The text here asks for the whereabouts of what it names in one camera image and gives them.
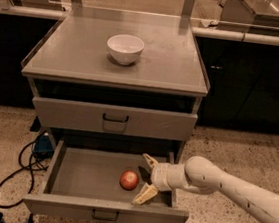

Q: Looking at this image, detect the white horizontal rail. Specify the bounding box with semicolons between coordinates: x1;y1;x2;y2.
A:
0;6;279;46

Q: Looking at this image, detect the black drawer handle lower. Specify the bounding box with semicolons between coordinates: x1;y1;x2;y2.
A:
91;209;120;222

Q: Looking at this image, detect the grey drawer cabinet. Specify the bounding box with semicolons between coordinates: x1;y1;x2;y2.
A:
22;7;209;157

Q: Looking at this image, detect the steel background table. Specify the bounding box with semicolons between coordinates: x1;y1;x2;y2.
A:
218;0;279;37

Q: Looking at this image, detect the black drawer handle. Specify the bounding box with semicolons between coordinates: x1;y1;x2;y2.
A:
102;113;130;124
91;209;120;222

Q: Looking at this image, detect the black drawer handle upper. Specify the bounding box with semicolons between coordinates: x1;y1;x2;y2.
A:
102;113;130;124

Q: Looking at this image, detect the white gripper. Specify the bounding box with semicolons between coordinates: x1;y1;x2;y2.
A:
131;153;186;205

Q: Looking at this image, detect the white ceramic bowl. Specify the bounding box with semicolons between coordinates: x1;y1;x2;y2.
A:
107;34;145;66

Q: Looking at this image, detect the closed grey upper drawer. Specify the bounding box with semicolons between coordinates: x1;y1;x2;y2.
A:
33;97;197;141

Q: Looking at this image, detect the red apple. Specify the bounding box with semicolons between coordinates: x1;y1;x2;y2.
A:
119;170;139;191

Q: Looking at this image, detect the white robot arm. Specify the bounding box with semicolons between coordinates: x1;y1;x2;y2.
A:
132;153;279;223

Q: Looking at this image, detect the blue power box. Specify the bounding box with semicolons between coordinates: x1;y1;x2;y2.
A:
32;133;54;158

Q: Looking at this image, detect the open grey lower drawer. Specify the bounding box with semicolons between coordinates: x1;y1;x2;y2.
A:
24;141;189;223

